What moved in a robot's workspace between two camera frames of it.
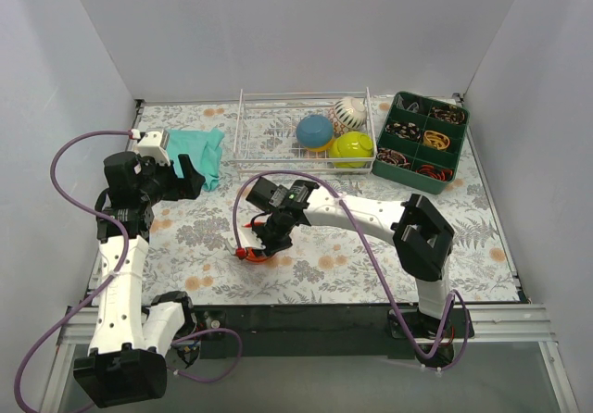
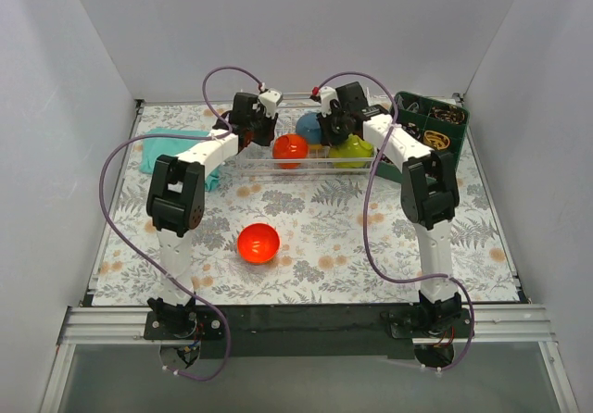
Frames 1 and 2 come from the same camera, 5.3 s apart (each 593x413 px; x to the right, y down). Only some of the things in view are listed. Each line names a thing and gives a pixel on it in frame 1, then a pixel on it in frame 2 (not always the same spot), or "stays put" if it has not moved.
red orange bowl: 252,256 → 290,146
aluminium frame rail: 494,323 stays put
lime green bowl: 351,144 stays put
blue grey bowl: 314,131 stays put
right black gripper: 267,240 → 334,131
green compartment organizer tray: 421,142 stays put
